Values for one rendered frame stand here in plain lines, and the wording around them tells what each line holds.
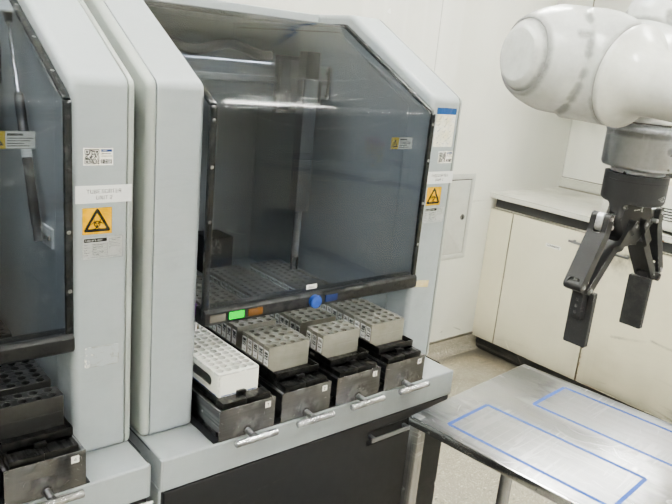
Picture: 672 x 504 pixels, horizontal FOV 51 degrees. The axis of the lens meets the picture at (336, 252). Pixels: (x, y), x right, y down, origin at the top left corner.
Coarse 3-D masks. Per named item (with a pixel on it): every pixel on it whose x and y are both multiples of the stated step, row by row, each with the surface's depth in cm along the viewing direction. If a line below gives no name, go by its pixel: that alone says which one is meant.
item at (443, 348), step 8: (456, 336) 385; (464, 336) 390; (472, 336) 395; (432, 344) 373; (440, 344) 378; (448, 344) 382; (456, 344) 387; (464, 344) 392; (472, 344) 396; (432, 352) 375; (440, 352) 379; (448, 352) 383; (456, 352) 386
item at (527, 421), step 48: (480, 384) 159; (528, 384) 161; (432, 432) 138; (480, 432) 138; (528, 432) 139; (576, 432) 141; (624, 432) 143; (528, 480) 123; (576, 480) 124; (624, 480) 126
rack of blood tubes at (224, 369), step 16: (208, 336) 160; (208, 352) 152; (224, 352) 153; (240, 352) 153; (208, 368) 144; (224, 368) 145; (240, 368) 145; (256, 368) 147; (208, 384) 145; (224, 384) 142; (240, 384) 145; (256, 384) 148
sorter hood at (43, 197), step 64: (0, 0) 127; (0, 64) 112; (0, 128) 107; (64, 128) 112; (0, 192) 109; (64, 192) 115; (0, 256) 112; (64, 256) 118; (0, 320) 114; (64, 320) 121
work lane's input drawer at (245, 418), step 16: (192, 384) 149; (192, 400) 148; (208, 400) 143; (224, 400) 141; (240, 400) 142; (256, 400) 145; (272, 400) 147; (208, 416) 143; (224, 416) 140; (240, 416) 143; (256, 416) 145; (272, 416) 148; (224, 432) 141; (240, 432) 144; (272, 432) 144
